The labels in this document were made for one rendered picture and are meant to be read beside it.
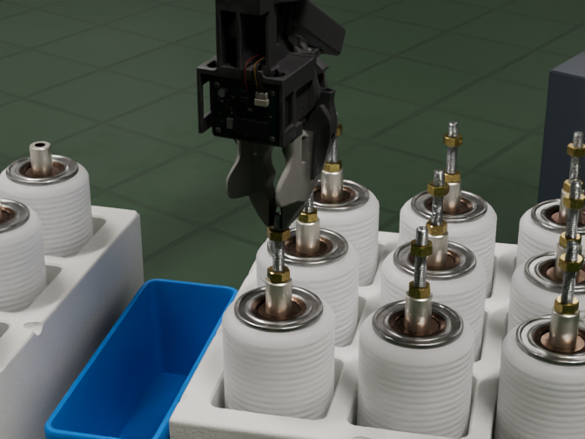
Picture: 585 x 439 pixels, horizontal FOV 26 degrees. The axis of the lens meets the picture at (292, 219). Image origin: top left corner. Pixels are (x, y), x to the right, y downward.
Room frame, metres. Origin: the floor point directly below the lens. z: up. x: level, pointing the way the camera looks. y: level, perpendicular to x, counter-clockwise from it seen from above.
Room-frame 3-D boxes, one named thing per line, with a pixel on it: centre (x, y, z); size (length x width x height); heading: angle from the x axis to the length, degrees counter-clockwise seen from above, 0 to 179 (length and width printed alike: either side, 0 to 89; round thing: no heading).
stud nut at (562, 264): (0.88, -0.22, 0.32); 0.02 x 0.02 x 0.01; 29
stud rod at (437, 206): (1.02, -0.13, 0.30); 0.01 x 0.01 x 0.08
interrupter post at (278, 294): (0.93, 0.01, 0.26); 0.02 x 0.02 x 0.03
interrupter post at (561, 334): (0.88, -0.22, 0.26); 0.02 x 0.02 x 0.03
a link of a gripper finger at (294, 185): (0.91, 0.00, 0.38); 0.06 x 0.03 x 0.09; 156
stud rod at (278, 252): (0.93, 0.01, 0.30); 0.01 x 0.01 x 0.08
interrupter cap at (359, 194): (1.16, -0.04, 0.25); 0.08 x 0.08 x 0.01
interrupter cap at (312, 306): (0.93, 0.01, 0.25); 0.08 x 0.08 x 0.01
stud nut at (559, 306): (0.88, -0.22, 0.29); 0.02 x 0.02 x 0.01; 29
